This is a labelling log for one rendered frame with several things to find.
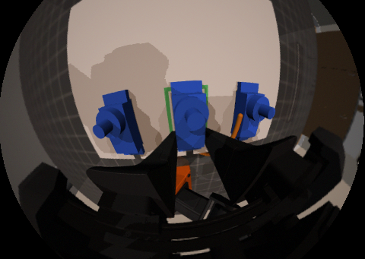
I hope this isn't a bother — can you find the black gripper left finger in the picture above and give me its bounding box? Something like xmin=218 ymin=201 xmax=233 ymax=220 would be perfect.
xmin=86 ymin=131 xmax=177 ymax=219

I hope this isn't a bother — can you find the white flat rectangular platform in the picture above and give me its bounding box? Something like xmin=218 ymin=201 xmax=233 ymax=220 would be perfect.
xmin=67 ymin=0 xmax=281 ymax=159

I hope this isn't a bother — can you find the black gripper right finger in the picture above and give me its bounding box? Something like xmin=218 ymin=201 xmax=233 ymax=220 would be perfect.
xmin=205 ymin=128 xmax=297 ymax=205

